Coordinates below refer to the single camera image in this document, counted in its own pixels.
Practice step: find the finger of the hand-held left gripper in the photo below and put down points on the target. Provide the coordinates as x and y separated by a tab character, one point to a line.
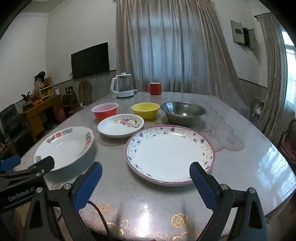
9	162
46	163

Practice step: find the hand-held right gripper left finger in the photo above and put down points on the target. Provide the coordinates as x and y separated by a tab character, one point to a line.
89	183

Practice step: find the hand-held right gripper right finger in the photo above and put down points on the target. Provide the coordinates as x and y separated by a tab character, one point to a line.
203	185

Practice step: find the white plate red blue flowers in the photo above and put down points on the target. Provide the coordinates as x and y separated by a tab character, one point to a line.
64	148

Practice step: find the large pink-rimmed floral plate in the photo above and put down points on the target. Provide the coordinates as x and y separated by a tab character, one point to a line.
166	153

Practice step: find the small white pink-flower plate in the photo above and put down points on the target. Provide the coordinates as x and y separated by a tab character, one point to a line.
115	129

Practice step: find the red plastic bowl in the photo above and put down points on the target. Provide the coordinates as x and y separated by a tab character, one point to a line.
101	115

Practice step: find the stainless steel bowl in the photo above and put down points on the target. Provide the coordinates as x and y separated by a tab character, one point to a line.
182	110

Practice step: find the yellow plastic bowl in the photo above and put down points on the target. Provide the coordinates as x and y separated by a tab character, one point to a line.
145	114

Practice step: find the black leather sofa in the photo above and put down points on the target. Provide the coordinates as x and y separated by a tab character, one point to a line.
13	125

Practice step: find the wooden cabinet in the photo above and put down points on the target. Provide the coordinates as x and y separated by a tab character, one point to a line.
34	115

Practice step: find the pink bag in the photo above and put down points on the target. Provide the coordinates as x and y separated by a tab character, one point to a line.
61	115

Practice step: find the dark wooden chair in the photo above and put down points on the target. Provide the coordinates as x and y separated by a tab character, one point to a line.
68	104

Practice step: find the assorted produce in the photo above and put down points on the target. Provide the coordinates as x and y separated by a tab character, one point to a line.
31	102

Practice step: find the wooden shelf rack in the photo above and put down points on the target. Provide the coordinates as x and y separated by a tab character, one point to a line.
46	89

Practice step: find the carved wooden chair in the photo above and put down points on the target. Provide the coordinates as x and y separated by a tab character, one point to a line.
84	92

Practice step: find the dark bag by curtain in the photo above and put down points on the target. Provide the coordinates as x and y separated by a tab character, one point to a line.
257	109

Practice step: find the round-backed dark chair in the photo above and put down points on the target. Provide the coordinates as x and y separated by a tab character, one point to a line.
288	141

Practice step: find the white electric kettle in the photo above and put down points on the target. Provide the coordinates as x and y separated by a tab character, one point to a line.
124	91

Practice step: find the red mug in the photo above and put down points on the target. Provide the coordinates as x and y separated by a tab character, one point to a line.
155	89

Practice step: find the narrow beige curtain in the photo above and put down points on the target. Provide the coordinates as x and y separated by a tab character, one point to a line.
272	69

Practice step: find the window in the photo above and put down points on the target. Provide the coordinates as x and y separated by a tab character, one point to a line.
291	76

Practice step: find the wide beige curtain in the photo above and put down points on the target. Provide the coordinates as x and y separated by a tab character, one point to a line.
173	46

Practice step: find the black wall television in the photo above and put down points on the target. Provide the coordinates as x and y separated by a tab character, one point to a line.
90	60

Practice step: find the wall electrical box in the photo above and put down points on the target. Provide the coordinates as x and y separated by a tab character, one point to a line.
238	34

